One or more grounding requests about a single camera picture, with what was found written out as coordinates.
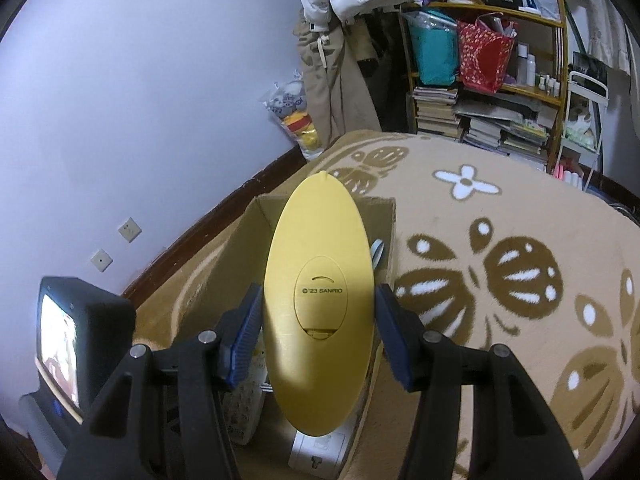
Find cardboard box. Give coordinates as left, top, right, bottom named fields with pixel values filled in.
left=172, top=195, right=398, bottom=480

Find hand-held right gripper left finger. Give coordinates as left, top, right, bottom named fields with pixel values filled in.
left=60, top=282, right=264, bottom=480

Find beige coat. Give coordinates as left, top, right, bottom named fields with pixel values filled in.
left=297, top=15, right=383, bottom=148

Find floral curtain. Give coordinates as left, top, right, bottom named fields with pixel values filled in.
left=565, top=0, right=636, bottom=76

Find teal bag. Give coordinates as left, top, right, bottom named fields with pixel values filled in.
left=407, top=22, right=458, bottom=86

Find yellow oval case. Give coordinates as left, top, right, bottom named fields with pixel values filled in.
left=263, top=171, right=377, bottom=436

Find wooden shelf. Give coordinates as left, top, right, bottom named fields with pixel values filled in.
left=400, top=0, right=571, bottom=171

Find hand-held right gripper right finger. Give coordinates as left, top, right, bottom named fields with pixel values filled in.
left=374, top=282, right=568, bottom=480

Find small white charger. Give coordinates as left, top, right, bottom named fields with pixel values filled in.
left=288, top=427, right=347, bottom=472

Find black dustpan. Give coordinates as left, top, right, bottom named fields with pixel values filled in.
left=572, top=51, right=608, bottom=81

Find pile of magazines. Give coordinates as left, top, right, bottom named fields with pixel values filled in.
left=455, top=97, right=558, bottom=168

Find pink bottles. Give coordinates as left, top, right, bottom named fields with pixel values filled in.
left=556, top=160, right=583, bottom=188

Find white cart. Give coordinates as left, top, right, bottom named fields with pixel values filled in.
left=555, top=70, right=611, bottom=191

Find dark hanging garment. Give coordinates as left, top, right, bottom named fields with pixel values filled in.
left=345, top=10, right=407, bottom=131

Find stack of books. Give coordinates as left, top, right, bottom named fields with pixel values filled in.
left=412, top=85, right=466, bottom=138

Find bag of plush toys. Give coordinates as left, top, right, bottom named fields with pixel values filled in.
left=260, top=72, right=323, bottom=161

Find red patterned bag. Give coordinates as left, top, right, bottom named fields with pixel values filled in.
left=457, top=15, right=516, bottom=93

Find glittery earbuds case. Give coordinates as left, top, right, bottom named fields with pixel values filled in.
left=222, top=347, right=267, bottom=446

